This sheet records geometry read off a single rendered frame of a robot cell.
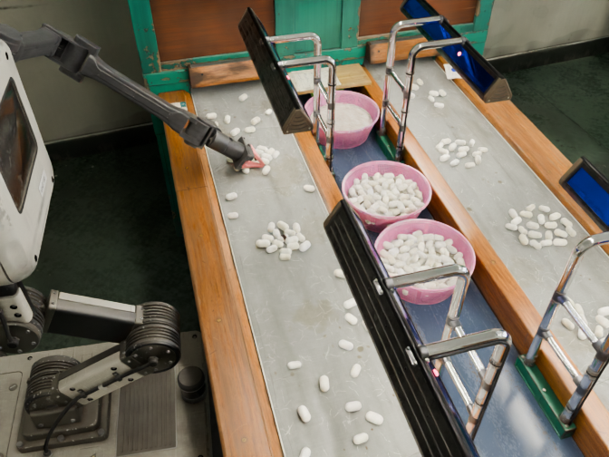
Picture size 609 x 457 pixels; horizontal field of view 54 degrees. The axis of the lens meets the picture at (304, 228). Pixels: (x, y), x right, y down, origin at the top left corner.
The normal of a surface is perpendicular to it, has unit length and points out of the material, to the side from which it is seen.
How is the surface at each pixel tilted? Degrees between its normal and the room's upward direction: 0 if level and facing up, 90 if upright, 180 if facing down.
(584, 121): 0
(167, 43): 90
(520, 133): 0
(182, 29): 90
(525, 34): 87
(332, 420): 0
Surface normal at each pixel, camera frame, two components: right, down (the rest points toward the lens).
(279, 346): 0.00, -0.73
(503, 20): 0.35, 0.65
